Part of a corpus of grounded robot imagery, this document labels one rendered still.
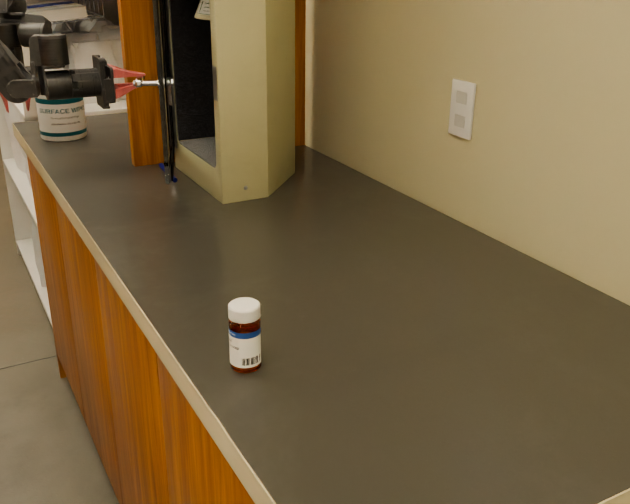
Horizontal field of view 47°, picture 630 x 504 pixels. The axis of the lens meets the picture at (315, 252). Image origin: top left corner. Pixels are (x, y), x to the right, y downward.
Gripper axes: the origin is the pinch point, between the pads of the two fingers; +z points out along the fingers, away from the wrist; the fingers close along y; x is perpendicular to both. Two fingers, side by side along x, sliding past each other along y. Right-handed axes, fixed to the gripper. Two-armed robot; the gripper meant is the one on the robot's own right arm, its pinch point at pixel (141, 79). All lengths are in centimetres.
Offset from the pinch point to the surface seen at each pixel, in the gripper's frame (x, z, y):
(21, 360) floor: 106, -27, -119
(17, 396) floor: 82, -32, -119
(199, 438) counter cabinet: -69, -14, -41
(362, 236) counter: -42, 30, -26
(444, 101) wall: -32, 56, -4
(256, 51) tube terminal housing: -12.8, 21.1, 6.1
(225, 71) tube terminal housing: -12.9, 14.1, 2.5
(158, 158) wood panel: 24.2, 8.9, -24.5
